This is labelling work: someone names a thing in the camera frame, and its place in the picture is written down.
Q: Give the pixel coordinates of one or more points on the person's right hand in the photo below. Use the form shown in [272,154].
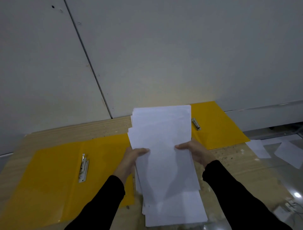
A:
[201,151]

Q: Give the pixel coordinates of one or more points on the person's left hand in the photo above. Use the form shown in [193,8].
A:
[129,163]

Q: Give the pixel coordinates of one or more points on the yellow folder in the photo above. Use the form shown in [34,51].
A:
[217,132]
[47,184]

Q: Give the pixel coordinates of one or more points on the white paper sheet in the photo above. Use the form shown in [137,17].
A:
[259,148]
[288,154]

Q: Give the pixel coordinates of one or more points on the person's right forearm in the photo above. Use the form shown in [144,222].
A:
[241,201]

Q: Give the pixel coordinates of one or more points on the person's left forearm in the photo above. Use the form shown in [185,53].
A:
[97,206]

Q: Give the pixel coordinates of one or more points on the silver metal folder clip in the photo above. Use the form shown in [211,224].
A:
[196,124]
[83,168]

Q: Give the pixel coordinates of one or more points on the clear plastic wrapping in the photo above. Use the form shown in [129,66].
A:
[298,130]

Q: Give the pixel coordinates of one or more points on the white power adapter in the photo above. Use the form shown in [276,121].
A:
[290,205]

